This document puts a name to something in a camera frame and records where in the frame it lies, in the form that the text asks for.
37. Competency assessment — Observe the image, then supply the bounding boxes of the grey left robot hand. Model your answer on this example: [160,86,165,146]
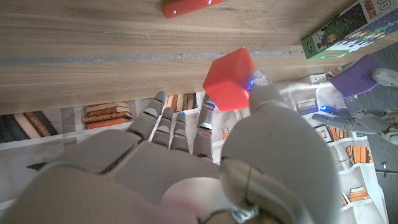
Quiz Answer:
[312,60,398,146]

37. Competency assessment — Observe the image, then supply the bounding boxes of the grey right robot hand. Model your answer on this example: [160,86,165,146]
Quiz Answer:
[0,68,343,224]

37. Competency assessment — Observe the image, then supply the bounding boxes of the purple magnetic block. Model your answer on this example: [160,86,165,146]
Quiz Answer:
[329,55,382,98]

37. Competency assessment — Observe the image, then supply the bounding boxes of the red magnetic block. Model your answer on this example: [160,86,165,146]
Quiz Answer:
[202,47,256,112]

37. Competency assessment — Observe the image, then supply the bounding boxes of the white power strip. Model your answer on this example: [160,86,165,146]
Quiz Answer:
[306,73,330,84]

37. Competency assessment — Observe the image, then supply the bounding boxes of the Peanuts puzzle box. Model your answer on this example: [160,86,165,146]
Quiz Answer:
[300,0,398,60]

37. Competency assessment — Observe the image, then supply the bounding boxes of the printed bookshelf backdrop cloth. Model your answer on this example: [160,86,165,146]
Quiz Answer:
[0,62,389,224]

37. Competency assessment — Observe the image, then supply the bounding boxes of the red-handled knife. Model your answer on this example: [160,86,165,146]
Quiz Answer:
[161,0,224,19]

